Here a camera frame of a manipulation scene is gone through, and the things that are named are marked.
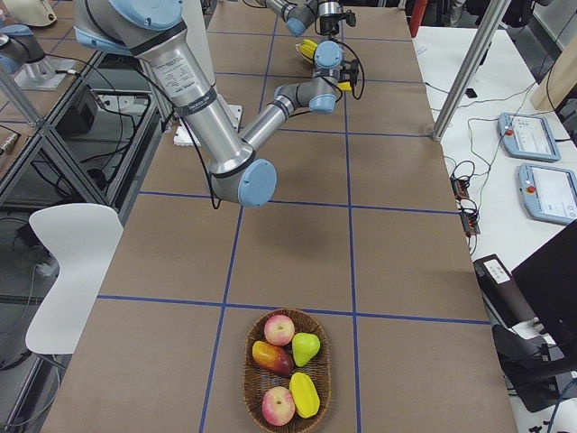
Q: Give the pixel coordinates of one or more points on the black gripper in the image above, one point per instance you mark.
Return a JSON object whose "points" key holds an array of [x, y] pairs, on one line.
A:
{"points": [[339, 79], [328, 26]]}

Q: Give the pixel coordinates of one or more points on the yellow banana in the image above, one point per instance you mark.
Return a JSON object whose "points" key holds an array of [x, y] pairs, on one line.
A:
{"points": [[345, 86], [308, 55], [307, 45]]}

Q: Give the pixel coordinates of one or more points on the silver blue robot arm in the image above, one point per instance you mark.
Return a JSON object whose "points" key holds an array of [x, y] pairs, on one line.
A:
{"points": [[166, 35], [298, 18]]}

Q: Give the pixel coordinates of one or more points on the grey square plate orange rim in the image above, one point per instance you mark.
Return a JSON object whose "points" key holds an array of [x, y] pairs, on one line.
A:
{"points": [[313, 63]]}

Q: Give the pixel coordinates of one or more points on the brown wicker basket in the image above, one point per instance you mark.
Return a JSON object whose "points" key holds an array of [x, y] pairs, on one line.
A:
{"points": [[287, 383]]}

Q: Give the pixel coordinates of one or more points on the far teach pendant tablet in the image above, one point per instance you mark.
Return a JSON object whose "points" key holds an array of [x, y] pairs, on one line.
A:
{"points": [[528, 137]]}

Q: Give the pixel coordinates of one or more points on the teach pendant tablet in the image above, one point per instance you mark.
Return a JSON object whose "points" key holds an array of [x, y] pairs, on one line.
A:
{"points": [[548, 193], [528, 137]]}

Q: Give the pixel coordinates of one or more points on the near teach pendant tablet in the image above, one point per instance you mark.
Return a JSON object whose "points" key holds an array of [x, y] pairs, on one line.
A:
{"points": [[548, 193]]}

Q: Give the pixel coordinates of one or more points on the red pink apple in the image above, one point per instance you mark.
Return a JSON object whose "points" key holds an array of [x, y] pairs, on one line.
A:
{"points": [[277, 406], [279, 330]]}

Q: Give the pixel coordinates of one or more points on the green apple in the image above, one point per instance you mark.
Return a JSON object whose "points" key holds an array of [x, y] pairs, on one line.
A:
{"points": [[304, 346]]}

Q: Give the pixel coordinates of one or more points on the black monitor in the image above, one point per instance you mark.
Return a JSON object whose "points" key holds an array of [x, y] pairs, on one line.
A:
{"points": [[547, 281]]}

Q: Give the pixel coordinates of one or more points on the orange mango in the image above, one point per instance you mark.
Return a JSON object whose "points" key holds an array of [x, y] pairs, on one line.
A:
{"points": [[272, 358]]}

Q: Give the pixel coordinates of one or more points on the white chair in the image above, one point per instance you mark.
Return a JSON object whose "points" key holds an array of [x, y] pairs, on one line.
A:
{"points": [[82, 237]]}

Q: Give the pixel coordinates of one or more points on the yellow starfruit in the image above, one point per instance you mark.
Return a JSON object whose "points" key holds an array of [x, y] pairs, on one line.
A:
{"points": [[304, 394]]}

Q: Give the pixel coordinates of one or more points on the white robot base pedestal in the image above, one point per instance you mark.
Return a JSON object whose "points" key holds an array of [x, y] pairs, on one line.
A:
{"points": [[213, 126]]}

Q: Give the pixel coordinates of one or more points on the aluminium frame post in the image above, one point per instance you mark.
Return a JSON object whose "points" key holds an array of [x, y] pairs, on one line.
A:
{"points": [[472, 60]]}

